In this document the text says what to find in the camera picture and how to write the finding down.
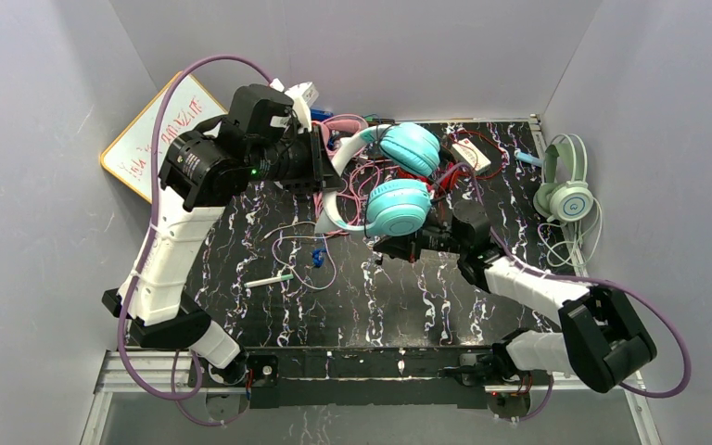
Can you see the light blue pen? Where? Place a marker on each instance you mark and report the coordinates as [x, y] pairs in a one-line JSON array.
[[528, 159]]

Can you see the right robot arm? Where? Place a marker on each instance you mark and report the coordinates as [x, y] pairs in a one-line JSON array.
[[601, 338]]

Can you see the teal white cat-ear headphones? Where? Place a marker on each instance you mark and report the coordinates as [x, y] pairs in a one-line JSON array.
[[396, 207]]

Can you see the white green marker pen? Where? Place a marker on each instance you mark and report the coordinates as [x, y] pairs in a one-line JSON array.
[[269, 281]]

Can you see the white board yellow frame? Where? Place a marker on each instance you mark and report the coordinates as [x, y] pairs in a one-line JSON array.
[[127, 158]]

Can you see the blue black tool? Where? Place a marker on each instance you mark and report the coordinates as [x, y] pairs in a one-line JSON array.
[[321, 115]]

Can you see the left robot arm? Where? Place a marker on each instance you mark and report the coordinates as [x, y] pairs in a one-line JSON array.
[[267, 135]]

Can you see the black table front rail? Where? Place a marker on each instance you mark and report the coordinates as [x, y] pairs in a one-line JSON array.
[[368, 375]]

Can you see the pink headphones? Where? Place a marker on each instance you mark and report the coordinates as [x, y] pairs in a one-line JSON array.
[[338, 126]]

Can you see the red headphones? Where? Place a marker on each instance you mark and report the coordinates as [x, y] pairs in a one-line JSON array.
[[445, 183]]

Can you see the mint green headphones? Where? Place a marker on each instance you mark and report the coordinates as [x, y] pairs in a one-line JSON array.
[[564, 200]]

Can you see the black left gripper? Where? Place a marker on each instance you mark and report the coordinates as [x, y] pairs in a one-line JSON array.
[[322, 158]]

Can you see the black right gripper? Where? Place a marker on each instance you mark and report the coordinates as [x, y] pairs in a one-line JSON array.
[[411, 247]]

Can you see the white red small box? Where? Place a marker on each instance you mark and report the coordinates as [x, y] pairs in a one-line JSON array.
[[466, 151]]

